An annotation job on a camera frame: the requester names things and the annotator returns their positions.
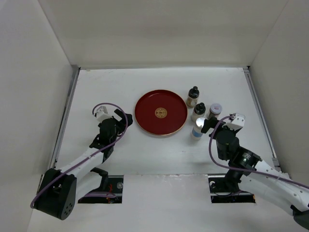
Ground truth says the tall bottle blue label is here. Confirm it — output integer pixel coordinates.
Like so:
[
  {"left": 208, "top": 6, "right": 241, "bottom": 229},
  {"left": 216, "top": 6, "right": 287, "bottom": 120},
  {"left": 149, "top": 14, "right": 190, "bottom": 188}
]
[{"left": 191, "top": 117, "right": 205, "bottom": 140}]

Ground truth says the white powder bottle black cap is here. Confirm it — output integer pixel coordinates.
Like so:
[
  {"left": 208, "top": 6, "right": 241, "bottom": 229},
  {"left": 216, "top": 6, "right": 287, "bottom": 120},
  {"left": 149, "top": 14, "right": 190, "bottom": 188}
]
[{"left": 191, "top": 102, "right": 206, "bottom": 122}]

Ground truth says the brown spice bottle black cap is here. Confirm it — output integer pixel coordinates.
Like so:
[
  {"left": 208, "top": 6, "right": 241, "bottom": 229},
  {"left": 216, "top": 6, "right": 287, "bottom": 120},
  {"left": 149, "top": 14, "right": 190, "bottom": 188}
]
[{"left": 186, "top": 86, "right": 199, "bottom": 108}]

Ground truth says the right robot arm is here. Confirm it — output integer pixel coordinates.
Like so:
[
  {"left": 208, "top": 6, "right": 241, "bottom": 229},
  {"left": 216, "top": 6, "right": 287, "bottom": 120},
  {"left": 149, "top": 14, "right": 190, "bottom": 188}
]
[{"left": 196, "top": 114, "right": 309, "bottom": 229}]

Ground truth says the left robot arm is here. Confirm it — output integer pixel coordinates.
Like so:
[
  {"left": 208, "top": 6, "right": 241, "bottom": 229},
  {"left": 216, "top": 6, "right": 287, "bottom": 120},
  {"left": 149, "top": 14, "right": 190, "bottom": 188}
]
[{"left": 30, "top": 109, "right": 133, "bottom": 220}]

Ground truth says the red round lacquer tray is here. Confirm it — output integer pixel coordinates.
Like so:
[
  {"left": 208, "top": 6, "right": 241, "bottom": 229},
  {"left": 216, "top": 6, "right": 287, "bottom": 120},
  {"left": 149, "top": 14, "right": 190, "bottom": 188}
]
[{"left": 134, "top": 89, "right": 188, "bottom": 136}]

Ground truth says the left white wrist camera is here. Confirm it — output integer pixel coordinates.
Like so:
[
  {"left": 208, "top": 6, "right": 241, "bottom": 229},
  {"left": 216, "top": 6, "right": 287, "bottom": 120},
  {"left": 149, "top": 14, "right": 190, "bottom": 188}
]
[{"left": 94, "top": 105, "right": 112, "bottom": 122}]

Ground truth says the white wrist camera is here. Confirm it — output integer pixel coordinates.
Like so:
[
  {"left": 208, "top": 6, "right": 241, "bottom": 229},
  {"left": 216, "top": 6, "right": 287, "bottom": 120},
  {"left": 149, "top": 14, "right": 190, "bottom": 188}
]
[
  {"left": 94, "top": 105, "right": 112, "bottom": 122},
  {"left": 225, "top": 113, "right": 245, "bottom": 131}
]

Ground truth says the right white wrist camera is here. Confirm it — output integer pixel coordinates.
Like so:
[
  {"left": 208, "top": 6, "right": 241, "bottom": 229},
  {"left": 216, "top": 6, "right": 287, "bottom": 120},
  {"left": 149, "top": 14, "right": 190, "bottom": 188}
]
[{"left": 225, "top": 113, "right": 245, "bottom": 131}]

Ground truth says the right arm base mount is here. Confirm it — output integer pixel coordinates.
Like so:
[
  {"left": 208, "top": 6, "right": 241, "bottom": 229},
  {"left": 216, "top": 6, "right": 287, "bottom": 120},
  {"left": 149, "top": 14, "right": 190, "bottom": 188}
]
[{"left": 208, "top": 174, "right": 256, "bottom": 203}]

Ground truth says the right aluminium table rail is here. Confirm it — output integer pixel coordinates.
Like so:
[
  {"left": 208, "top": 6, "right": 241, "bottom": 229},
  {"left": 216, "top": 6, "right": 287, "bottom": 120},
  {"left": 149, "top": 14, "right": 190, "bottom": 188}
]
[{"left": 243, "top": 66, "right": 282, "bottom": 172}]

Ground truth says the aluminium table rail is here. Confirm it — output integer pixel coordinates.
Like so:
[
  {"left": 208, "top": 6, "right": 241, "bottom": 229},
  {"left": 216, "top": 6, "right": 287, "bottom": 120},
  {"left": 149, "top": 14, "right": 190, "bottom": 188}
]
[
  {"left": 47, "top": 65, "right": 80, "bottom": 169},
  {"left": 243, "top": 66, "right": 282, "bottom": 172}
]

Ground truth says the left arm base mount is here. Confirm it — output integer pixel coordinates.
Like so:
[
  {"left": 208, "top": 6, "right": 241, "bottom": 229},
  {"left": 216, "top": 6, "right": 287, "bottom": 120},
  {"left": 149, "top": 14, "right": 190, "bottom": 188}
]
[{"left": 77, "top": 168, "right": 124, "bottom": 204}]

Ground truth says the left aluminium table rail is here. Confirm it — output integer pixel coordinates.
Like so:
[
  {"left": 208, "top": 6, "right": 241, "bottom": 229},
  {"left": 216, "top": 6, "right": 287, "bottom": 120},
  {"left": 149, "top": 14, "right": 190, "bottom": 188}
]
[{"left": 47, "top": 65, "right": 80, "bottom": 169}]

